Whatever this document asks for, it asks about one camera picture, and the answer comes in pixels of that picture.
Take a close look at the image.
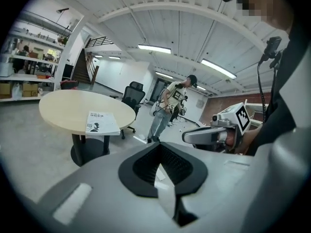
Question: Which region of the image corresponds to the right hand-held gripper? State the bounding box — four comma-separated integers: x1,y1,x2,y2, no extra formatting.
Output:
182,102,251,152

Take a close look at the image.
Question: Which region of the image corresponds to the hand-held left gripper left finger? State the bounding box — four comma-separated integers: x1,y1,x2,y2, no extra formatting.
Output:
36,141,180,233

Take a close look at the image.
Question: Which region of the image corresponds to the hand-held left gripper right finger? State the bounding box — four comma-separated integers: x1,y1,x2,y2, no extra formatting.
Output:
160,141,253,233

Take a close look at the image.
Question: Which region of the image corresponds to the white printed booklet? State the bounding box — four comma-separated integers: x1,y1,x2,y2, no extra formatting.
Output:
85,111,121,136

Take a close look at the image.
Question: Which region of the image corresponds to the person's right forearm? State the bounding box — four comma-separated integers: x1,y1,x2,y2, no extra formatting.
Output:
237,124,264,155

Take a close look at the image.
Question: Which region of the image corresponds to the person's right hand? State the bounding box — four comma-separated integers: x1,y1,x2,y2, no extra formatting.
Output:
218,129,242,154

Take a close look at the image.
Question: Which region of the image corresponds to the dark double door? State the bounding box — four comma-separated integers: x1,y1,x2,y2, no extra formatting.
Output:
150,78,171,102

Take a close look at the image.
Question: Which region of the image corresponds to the black mesh office chair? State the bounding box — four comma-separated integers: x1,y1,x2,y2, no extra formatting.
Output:
109,81,146,140

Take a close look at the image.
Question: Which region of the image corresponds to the round beige table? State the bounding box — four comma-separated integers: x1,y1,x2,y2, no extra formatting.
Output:
38,89,136,167

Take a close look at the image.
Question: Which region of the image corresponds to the person's black shirt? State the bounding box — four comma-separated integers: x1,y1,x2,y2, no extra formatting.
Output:
247,25,311,158

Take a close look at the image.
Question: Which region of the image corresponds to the dark staircase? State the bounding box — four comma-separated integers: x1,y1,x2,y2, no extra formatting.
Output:
71,49,100,85

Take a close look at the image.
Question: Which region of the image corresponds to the printed cardboard box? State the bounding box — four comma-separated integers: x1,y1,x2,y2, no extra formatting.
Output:
22,83,40,98

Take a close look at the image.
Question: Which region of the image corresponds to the white plastic bag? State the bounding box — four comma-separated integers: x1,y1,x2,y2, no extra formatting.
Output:
11,83,23,100

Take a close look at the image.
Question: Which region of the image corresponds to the white shelving unit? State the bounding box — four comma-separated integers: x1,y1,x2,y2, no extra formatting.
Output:
0,20,65,103

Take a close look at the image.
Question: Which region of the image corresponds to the plain cardboard box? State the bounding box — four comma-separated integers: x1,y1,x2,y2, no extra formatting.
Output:
0,83,13,100

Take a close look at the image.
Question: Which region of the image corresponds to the white support column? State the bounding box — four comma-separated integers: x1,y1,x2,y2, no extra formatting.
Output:
53,16,85,91

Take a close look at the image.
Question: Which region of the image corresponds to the black balcony railing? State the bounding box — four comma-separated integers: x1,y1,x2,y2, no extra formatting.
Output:
85,36,114,49

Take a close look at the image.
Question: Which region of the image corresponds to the person's head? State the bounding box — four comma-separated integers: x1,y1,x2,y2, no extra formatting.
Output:
237,0,293,32

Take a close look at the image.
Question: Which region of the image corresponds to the white metal frame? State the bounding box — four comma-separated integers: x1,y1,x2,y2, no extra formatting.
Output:
242,99,268,126

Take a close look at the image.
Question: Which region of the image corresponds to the black coiled cable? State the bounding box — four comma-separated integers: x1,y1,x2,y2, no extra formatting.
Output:
257,57,268,124

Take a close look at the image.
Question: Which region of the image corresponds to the black chest-mounted camera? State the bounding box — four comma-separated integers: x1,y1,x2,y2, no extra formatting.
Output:
259,36,283,69

